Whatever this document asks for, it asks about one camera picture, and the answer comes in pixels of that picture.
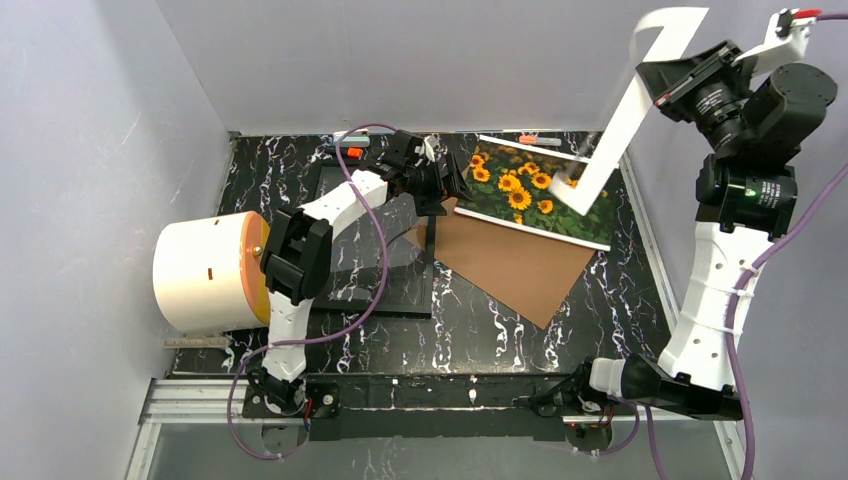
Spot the black picture frame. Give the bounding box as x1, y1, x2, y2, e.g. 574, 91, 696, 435
313, 194, 436, 318

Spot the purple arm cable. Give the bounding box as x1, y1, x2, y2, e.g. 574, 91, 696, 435
226, 123, 400, 462
569, 9, 848, 480

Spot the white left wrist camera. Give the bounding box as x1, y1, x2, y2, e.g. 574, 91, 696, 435
422, 135, 438, 163

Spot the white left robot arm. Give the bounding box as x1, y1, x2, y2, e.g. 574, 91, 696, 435
260, 129, 471, 383

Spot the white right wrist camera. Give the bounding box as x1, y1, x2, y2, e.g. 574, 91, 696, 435
732, 8, 822, 78

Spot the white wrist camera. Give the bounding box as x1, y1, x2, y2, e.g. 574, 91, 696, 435
422, 135, 438, 163
732, 8, 822, 78

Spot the white mat board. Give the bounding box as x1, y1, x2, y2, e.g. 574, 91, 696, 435
548, 6, 709, 216

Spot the wooden ruler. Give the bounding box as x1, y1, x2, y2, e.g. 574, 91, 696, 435
162, 336, 231, 350

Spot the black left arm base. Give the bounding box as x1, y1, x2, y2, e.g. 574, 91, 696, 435
242, 367, 340, 420

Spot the brown backing board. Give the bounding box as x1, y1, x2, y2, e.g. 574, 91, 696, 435
434, 199, 597, 329

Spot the aluminium rail frame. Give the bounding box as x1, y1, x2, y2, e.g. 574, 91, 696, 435
126, 379, 745, 479

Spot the white cylinder orange lid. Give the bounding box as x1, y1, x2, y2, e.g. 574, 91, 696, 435
152, 211, 271, 335

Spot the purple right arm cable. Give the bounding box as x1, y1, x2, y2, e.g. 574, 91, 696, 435
569, 9, 848, 480

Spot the orange white marker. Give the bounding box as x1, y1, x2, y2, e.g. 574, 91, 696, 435
518, 135, 562, 147

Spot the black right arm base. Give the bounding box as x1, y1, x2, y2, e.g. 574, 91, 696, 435
527, 360, 622, 417

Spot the black orange marker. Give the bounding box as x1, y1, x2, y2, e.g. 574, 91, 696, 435
330, 147, 365, 162

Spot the sunflower photo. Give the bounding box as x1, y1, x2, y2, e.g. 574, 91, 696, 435
454, 135, 620, 251

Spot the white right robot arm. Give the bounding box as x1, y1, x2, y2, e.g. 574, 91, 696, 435
574, 40, 838, 421

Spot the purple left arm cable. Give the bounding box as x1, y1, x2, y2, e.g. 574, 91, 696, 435
226, 123, 400, 462

